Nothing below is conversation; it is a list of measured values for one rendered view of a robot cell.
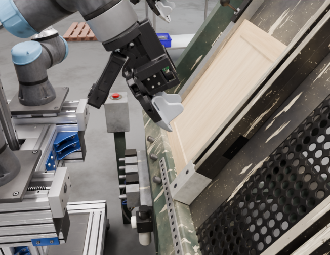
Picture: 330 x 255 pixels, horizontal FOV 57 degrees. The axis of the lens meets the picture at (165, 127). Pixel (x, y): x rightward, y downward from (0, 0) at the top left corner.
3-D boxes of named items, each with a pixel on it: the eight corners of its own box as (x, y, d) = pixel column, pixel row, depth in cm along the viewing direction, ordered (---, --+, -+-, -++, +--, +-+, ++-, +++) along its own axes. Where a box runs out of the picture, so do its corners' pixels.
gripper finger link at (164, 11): (176, 22, 112) (163, -2, 107) (164, 27, 115) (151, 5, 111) (179, 17, 114) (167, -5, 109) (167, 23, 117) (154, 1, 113)
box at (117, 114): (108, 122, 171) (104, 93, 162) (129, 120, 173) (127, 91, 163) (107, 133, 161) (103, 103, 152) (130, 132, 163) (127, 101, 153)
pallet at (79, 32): (102, 42, 554) (101, 36, 549) (60, 42, 552) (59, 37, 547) (109, 26, 649) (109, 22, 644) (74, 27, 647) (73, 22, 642)
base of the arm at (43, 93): (14, 107, 125) (7, 84, 120) (25, 91, 138) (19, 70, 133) (51, 105, 126) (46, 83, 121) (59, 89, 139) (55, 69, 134)
